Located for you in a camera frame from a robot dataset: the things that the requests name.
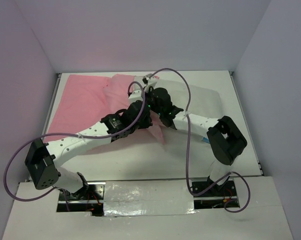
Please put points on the pink pillowcase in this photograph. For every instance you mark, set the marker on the pink pillowcase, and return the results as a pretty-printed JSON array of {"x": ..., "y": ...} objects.
[{"x": 86, "y": 99}]

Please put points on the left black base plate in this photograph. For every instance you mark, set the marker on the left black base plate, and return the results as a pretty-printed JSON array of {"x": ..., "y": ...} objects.
[{"x": 91, "y": 200}]

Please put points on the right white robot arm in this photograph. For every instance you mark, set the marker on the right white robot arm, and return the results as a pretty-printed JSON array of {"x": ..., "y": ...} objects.
[{"x": 226, "y": 140}]

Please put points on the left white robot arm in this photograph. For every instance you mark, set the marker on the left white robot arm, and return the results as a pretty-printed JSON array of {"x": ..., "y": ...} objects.
[{"x": 44, "y": 160}]

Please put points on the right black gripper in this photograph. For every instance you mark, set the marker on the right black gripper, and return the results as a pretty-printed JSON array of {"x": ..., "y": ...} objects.
[{"x": 149, "y": 91}]

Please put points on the white pillow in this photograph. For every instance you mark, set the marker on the white pillow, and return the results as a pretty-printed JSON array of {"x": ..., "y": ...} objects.
[{"x": 203, "y": 101}]

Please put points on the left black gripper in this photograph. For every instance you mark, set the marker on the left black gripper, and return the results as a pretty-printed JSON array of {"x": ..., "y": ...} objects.
[{"x": 147, "y": 123}]

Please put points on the silver tape patch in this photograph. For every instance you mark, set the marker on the silver tape patch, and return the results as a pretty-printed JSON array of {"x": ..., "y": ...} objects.
[{"x": 147, "y": 198}]

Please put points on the white foam board front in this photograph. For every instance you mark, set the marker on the white foam board front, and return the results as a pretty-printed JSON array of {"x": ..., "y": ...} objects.
[{"x": 263, "y": 219}]

